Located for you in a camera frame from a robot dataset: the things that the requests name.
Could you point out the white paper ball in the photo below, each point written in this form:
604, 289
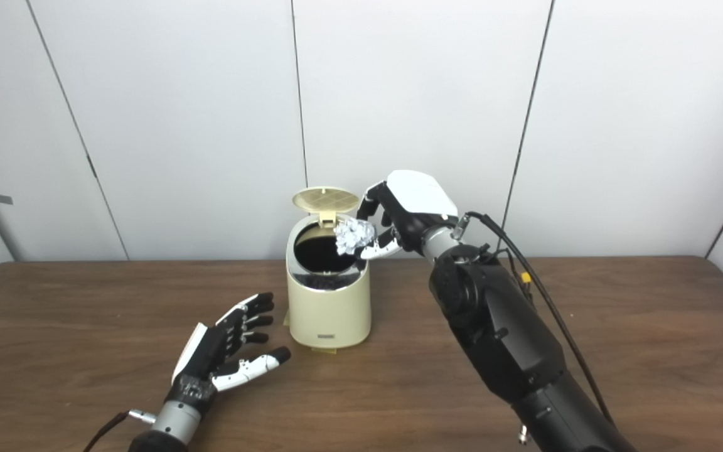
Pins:
354, 236

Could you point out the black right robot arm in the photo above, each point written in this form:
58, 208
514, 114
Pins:
506, 333

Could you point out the cream-colored bin body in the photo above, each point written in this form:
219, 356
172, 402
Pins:
329, 311

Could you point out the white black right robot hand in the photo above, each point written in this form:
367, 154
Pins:
418, 194

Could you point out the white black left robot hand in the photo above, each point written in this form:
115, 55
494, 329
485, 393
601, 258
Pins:
201, 361

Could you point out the round cream bin lid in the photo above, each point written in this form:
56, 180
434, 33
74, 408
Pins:
325, 199

